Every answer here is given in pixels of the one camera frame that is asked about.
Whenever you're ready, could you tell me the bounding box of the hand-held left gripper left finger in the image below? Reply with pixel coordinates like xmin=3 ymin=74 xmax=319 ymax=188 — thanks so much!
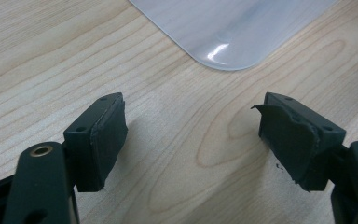
xmin=62 ymin=91 xmax=129 ymax=193

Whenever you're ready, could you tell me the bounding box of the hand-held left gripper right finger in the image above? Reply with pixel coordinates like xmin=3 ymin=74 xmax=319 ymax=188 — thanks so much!
xmin=250 ymin=91 xmax=347 ymax=193

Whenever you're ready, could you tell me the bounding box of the translucent white plastic mat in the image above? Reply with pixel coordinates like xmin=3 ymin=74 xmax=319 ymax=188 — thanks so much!
xmin=128 ymin=0 xmax=339 ymax=72

